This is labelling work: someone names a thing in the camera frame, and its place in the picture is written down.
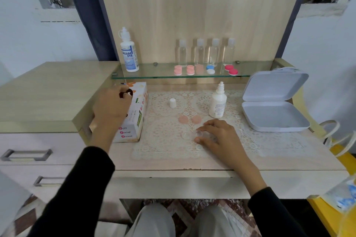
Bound person's right hand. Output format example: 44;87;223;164
194;119;251;169

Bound person's left hand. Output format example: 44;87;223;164
93;84;134;138

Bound clear contact lens case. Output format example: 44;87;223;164
181;130;208;141

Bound person's right forearm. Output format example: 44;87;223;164
232;159;310;237

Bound person's left forearm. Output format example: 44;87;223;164
27;132;116;237

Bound small white dropper bottle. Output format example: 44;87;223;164
209;81;228;119

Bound white tissue box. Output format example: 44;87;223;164
113;81;149;143

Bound large blue label solution bottle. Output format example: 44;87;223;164
118;27;140;73

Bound white lace mat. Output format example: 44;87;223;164
131;90;315;161

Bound glass shelf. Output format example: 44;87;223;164
111;61;275;80

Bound open white plastic box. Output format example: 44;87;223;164
241;67;311;132

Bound small clear empty bottle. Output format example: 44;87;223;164
223;38;236;66
194;38;206;66
178;39;187;67
209;38;220;67

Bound wooden drawer cabinet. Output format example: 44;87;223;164
0;61;121;226

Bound person's right leg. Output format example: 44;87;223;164
186;206;262;237

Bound person's leg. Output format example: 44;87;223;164
186;206;262;237
125;203;176;237

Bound person's left leg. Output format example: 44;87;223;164
125;203;176;237

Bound wooden back panel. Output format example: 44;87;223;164
94;0;310;64

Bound clear plastic packet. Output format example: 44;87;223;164
319;174;356;213

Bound metal drawer handle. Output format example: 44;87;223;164
0;149;53;162
34;176;67;187

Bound yellow bag with cream handles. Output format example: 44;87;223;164
307;120;356;237

